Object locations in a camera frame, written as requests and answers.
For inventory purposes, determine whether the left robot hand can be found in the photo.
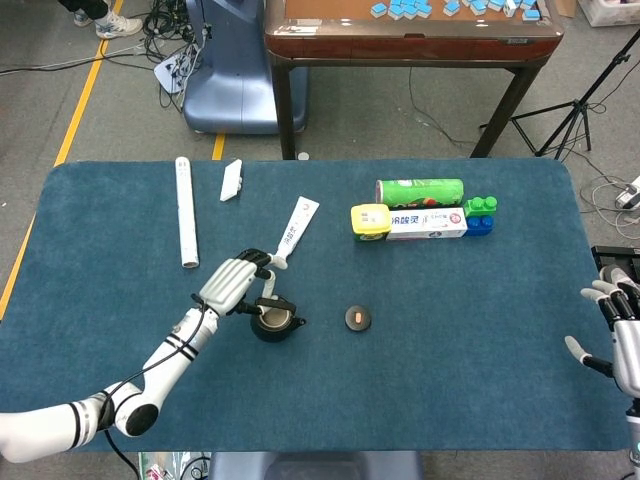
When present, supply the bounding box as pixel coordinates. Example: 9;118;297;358
198;248;291;317

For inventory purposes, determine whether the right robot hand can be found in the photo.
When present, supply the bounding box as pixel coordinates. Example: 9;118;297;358
564;266;640;399

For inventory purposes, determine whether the black round container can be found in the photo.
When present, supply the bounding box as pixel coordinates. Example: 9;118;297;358
249;294;307;344

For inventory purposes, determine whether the black teapot lid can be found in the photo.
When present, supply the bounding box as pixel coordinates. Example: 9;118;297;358
344;305;373;332

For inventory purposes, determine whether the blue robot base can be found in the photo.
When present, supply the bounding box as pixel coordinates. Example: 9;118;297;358
182;0;309;136

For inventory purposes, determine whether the green tub yellow lid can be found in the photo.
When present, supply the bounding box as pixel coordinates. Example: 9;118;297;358
350;202;393;243

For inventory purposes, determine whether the white paper roll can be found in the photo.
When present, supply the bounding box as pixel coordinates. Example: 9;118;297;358
174;156;201;270

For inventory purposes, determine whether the white toothpaste tube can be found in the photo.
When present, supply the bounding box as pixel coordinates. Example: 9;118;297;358
272;195;320;270

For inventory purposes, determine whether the black foot pedal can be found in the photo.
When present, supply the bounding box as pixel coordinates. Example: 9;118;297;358
590;244;640;286

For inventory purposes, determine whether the white flat plastic hook plate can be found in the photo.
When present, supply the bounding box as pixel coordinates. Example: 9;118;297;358
219;158;245;203

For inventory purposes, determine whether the white power adapter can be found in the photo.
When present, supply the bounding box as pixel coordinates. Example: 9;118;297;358
614;174;640;211

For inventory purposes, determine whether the blue table mat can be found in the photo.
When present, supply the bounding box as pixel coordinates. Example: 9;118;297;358
0;158;632;454

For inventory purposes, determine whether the blue toy brick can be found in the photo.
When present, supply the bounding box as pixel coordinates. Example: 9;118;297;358
464;214;497;238

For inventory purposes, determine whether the grey blue robot torso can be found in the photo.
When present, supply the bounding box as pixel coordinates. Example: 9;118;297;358
208;451;424;480

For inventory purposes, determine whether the white pink toothpaste box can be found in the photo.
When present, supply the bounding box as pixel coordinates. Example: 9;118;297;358
385;206;469;242

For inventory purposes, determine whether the green toy brick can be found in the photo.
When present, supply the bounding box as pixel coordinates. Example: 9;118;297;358
463;195;499;219

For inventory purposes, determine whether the green chips can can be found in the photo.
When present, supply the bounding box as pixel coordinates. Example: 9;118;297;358
375;178;466;210

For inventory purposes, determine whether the white power strip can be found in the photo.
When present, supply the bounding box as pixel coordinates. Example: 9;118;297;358
153;49;194;95

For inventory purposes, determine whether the black tripod stand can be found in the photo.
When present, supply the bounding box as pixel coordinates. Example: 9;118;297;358
479;27;640;161

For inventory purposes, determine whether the person in black trousers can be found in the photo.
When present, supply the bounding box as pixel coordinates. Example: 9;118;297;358
57;0;144;40

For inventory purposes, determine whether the brown mahjong table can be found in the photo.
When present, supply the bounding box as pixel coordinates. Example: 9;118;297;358
263;0;565;160

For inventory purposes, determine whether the black cable bundle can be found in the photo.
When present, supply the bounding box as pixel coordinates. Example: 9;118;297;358
142;0;211;111

